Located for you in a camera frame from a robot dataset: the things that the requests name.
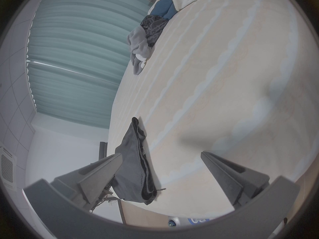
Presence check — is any white ceiling air vent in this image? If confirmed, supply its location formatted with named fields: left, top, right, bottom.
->
left=0, top=146, right=18, bottom=192

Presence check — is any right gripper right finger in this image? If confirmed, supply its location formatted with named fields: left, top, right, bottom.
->
left=201, top=151, right=270, bottom=206

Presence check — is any bed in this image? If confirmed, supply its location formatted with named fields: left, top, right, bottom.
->
left=107, top=0, right=317, bottom=225

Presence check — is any dark blue garment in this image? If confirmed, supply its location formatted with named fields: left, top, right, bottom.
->
left=151, top=0, right=179, bottom=21

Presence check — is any blue-green curtain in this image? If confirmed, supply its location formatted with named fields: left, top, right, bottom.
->
left=26, top=0, right=161, bottom=85
left=26, top=62, right=120, bottom=129

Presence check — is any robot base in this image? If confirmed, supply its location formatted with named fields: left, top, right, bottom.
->
left=167, top=216, right=211, bottom=228

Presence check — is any black T-shirt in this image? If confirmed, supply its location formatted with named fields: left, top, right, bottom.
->
left=113, top=117, right=166, bottom=205

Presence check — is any black chest of drawers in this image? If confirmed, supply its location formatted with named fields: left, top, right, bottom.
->
left=99, top=141, right=108, bottom=160

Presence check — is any black shiny garment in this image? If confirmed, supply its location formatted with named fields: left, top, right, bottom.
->
left=140, top=15, right=169, bottom=47

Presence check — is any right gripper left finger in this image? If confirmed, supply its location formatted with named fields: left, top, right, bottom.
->
left=51, top=153, right=123, bottom=206

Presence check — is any grey garment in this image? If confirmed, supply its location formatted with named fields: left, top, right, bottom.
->
left=127, top=25, right=153, bottom=76

